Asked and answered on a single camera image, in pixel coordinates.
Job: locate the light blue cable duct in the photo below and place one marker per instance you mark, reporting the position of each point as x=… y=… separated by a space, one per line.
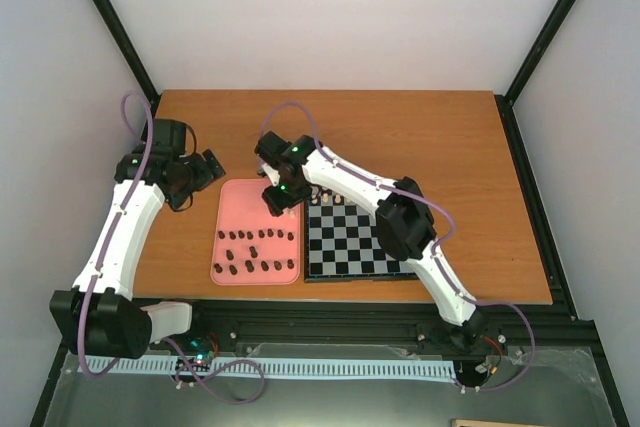
x=293 y=369

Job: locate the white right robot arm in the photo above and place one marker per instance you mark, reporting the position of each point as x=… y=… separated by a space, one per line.
x=404 y=219

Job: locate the pink plastic tray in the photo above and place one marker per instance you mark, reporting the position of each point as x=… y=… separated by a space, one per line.
x=272 y=260

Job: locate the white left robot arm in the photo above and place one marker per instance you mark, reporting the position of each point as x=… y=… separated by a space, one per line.
x=97 y=315

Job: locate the black and grey chessboard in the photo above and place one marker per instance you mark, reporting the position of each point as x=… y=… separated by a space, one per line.
x=341 y=244

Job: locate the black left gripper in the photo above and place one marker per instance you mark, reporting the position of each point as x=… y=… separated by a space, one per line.
x=176 y=199

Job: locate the black aluminium frame rail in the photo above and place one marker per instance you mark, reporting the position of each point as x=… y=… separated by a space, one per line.
x=246 y=321

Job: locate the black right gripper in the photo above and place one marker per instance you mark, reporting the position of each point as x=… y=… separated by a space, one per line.
x=276 y=205

